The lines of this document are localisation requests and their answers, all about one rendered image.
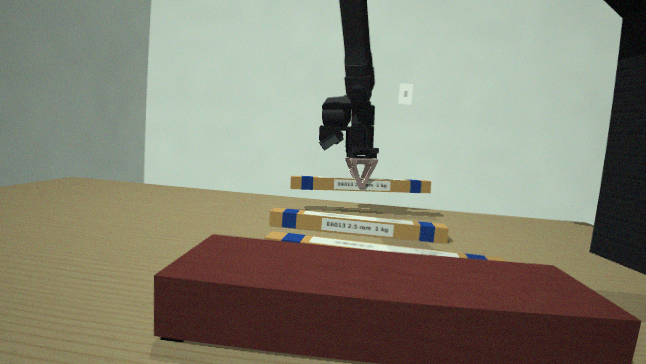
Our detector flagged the tan pack of welding electrodes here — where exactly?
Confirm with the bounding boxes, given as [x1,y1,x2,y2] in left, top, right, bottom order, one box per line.
[269,208,449,244]
[290,176,431,193]

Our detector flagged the tan cardboard pack with blue bands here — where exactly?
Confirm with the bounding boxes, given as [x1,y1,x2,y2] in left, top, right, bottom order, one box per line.
[265,231,505,261]

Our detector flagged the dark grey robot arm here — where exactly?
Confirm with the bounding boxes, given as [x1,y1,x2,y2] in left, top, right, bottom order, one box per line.
[319,0,375,150]

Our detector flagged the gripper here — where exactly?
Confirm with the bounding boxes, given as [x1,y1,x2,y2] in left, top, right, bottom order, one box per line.
[345,125,379,189]

